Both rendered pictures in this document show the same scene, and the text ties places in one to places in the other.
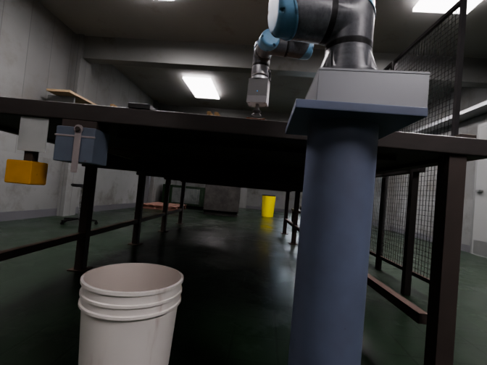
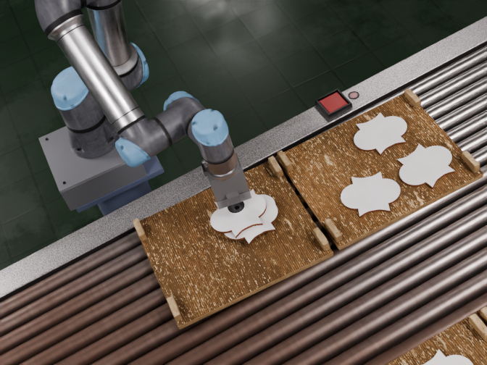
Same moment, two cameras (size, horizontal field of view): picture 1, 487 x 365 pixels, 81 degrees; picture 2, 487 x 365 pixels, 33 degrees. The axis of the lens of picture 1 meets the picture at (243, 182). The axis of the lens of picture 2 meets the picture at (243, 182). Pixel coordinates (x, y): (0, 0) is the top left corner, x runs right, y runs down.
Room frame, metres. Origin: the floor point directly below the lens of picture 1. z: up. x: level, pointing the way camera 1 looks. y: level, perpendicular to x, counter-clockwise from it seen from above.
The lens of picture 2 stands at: (2.48, -0.33, 2.60)
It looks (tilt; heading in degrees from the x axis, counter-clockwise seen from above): 49 degrees down; 165
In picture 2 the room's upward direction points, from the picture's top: 17 degrees counter-clockwise
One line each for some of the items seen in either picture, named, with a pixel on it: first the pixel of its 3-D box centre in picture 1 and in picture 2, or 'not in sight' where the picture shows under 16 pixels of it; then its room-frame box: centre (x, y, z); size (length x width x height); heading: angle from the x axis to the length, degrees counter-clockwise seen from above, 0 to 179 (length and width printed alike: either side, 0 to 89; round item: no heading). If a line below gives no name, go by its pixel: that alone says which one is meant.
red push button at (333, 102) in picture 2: not in sight; (333, 103); (1.00, 0.38, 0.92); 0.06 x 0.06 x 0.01; 89
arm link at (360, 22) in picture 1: (347, 22); (78, 95); (0.72, -0.23, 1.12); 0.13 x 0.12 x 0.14; 98
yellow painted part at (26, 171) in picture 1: (30, 150); not in sight; (1.00, 0.76, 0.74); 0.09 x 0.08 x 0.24; 89
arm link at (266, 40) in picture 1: (271, 44); (182, 118); (1.11, -0.06, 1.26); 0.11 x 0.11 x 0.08; 8
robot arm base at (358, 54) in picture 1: (346, 66); (90, 127); (0.72, -0.24, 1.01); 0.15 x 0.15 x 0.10
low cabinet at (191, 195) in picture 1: (192, 196); not in sight; (9.74, 1.70, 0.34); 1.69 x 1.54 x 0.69; 176
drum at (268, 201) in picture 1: (268, 206); not in sight; (8.48, -0.80, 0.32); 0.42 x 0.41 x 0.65; 177
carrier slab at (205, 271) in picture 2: not in sight; (229, 239); (1.24, -0.08, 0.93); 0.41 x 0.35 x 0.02; 85
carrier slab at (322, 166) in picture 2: not in sight; (375, 166); (1.27, 0.34, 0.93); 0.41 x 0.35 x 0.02; 86
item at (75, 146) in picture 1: (81, 147); not in sight; (1.00, 0.58, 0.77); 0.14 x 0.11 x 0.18; 89
